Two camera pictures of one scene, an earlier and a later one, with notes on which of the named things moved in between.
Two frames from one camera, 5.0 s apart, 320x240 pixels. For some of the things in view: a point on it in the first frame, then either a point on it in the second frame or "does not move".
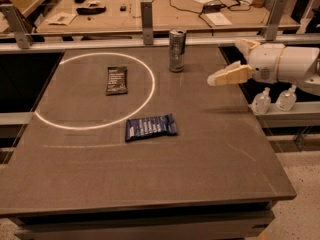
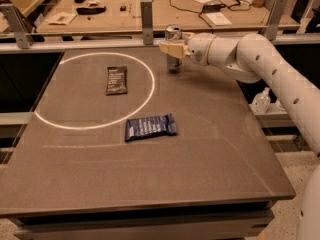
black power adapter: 213,7 does not move
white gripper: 266,63 → 198,48
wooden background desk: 114,10 does not move
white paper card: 61,19 does not move
